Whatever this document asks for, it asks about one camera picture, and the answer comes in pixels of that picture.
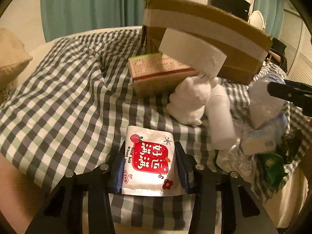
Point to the white tape roll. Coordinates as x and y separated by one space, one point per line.
192 51

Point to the chair with black clothes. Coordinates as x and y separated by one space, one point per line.
276 54

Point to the white cartoon figurine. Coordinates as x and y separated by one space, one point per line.
187 102

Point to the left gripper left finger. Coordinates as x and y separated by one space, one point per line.
62 210

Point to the black wall television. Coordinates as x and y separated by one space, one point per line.
239 8

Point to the blue cloud tissue pack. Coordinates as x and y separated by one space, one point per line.
265 138

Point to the green curtain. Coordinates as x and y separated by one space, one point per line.
272 11
65 17

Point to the green plastic bag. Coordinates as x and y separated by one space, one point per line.
272 165

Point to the white plastic bottle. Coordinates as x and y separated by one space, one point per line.
221 125

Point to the oval vanity mirror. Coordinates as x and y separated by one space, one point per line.
256 19

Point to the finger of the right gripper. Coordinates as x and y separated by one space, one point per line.
295 92

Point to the crumpled clear plastic wrapper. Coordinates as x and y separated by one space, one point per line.
234 159

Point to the brown cardboard box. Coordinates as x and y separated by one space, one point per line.
244 45

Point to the red white tissue packet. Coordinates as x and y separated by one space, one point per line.
150 167

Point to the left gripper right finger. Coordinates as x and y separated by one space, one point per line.
241 211

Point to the flat tan medicine box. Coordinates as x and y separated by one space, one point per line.
156 73

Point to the beige pillow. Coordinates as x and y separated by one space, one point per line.
14 58

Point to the green checkered cloth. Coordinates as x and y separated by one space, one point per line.
77 105

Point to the white louvered wardrobe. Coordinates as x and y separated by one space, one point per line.
297 38

